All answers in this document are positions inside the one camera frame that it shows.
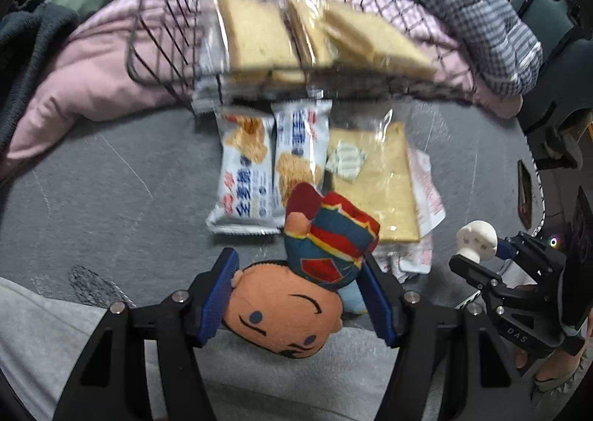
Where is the person's right hand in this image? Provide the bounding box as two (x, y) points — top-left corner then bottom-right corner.
(513, 346), (585, 394)

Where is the toast packet with desiccant sachet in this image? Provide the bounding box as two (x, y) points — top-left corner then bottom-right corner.
(323, 109), (424, 246)

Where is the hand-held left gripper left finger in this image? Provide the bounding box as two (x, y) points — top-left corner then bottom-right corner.
(53, 247), (240, 421)

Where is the white cracker snack packet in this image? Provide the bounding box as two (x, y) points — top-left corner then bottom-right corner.
(271, 98), (334, 218)
(206, 106), (284, 236)

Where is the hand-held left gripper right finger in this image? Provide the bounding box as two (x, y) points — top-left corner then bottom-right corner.
(362, 253), (540, 421)

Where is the white red-print snack packet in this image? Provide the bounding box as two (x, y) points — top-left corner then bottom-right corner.
(371, 148), (448, 282)

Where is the checkered grey pillow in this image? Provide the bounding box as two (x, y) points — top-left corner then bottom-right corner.
(411, 0), (544, 96)

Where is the black wire basket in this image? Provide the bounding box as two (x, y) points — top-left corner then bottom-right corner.
(126, 0), (479, 103)

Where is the grey bed sheet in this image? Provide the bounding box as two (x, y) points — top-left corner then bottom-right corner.
(0, 99), (547, 310)

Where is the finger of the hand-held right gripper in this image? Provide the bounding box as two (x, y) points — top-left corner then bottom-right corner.
(448, 254), (508, 307)
(497, 234), (559, 270)

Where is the pink blanket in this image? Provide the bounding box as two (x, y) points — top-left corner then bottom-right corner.
(0, 0), (522, 174)

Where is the light grey cloth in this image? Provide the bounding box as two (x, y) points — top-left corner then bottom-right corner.
(0, 276), (445, 421)

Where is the small white mushroom toy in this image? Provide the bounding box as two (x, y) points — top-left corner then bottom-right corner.
(456, 220), (500, 265)

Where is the grey office chair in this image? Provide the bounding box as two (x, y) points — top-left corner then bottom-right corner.
(507, 0), (593, 171)

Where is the superhero plush doll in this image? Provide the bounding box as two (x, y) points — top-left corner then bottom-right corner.
(221, 182), (381, 361)

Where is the dark teal cloth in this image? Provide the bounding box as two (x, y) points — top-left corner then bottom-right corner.
(0, 0), (80, 150)

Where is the clear-wrapped toast slice packet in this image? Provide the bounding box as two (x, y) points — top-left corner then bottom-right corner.
(199, 0), (304, 81)
(322, 0), (438, 81)
(285, 0), (337, 72)

